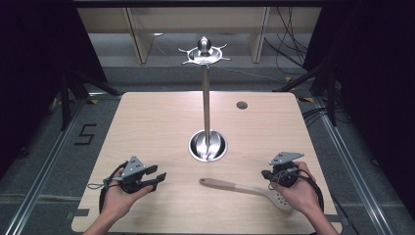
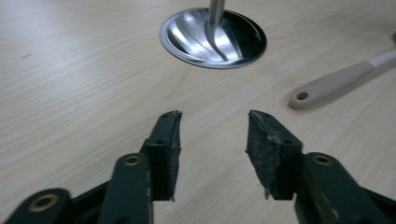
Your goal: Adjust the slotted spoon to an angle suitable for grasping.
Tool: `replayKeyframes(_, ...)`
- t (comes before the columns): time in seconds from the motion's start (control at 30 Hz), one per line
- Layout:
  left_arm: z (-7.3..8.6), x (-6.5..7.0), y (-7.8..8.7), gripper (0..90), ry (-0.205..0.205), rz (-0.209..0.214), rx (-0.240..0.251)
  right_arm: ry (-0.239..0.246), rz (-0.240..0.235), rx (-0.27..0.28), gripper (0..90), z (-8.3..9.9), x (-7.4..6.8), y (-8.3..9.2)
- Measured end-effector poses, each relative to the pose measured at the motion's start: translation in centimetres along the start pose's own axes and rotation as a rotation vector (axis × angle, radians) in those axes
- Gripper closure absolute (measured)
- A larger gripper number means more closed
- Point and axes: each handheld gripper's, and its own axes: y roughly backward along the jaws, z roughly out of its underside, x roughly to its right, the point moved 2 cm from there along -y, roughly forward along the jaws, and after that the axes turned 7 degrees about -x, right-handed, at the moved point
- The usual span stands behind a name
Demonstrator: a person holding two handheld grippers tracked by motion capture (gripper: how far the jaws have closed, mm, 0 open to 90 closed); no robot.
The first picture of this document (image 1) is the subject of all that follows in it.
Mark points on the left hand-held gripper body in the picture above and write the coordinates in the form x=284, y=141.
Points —
x=133, y=167

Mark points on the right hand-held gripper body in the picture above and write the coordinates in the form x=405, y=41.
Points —
x=284, y=158

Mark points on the person's left hand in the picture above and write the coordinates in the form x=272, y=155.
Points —
x=121, y=202

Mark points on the black metal stand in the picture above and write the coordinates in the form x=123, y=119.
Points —
x=67, y=98
x=331, y=94

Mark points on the grey table grommet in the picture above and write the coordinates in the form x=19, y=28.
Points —
x=241, y=105

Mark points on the person's right hand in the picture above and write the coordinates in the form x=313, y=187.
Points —
x=303, y=196

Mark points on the light wooden shelf unit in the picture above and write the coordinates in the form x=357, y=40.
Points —
x=140, y=36

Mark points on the metal floor rail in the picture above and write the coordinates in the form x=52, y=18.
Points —
x=49, y=160
x=352, y=163

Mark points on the metal utensil stand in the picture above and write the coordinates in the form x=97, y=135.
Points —
x=206, y=98

